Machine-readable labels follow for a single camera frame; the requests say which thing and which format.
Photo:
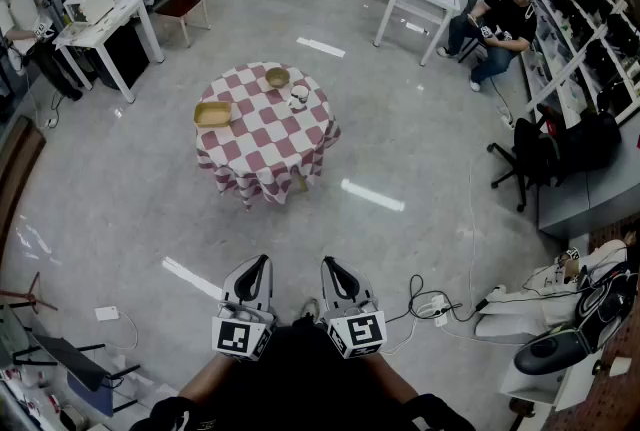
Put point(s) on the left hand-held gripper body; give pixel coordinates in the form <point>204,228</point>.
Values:
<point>232,336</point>

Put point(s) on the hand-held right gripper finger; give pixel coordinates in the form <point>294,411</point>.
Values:
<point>327,289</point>
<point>362,291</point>

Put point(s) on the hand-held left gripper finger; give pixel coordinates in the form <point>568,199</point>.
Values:
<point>232,289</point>
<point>266,289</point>

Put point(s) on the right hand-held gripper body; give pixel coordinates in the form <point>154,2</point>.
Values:
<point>360,331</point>

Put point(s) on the white mug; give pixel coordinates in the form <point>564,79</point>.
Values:
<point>298,100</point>

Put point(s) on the person's left forearm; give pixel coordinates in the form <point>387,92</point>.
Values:
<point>210,379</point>

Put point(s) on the person's right forearm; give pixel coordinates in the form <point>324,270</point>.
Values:
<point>395,376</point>

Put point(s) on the person's shoe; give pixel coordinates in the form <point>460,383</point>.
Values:
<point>311,309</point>

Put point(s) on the white power strip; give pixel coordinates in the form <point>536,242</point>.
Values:
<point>432,309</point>
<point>506,116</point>

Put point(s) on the person's black clothing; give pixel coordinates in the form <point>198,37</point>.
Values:
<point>300,384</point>

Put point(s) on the wooden table leg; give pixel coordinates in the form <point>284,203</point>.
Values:
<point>301,181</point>

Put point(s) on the small white flat box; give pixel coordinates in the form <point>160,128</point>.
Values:
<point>106,313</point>

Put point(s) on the red white checked tablecloth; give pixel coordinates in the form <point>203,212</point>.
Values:
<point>265,139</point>

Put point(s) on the black folding chair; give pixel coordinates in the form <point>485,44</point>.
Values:
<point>75,359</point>

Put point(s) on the rectangular wooden tray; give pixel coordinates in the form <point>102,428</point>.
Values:
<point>213,115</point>

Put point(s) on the white fabric bundle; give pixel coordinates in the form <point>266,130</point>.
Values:
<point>540,299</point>

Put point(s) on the black helmet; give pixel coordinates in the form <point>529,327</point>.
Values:
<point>550,349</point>

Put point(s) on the round wooden bowl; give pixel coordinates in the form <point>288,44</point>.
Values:
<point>278,78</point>

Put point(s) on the black office chair with jacket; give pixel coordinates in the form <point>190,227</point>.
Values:
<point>540,154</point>

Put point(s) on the grey platform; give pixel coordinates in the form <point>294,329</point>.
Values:
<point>590,199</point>

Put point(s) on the black cabinet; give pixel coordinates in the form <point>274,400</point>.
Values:
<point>125,54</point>

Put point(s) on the wooden chair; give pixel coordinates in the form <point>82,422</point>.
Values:
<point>182,6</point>

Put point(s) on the white desk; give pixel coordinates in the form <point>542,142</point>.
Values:
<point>115,19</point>

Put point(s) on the white box appliance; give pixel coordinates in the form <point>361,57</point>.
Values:
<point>92,1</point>

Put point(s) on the white storage shelf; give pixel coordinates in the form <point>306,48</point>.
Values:
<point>575,34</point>

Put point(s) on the red stool frame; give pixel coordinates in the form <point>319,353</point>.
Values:
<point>30,296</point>

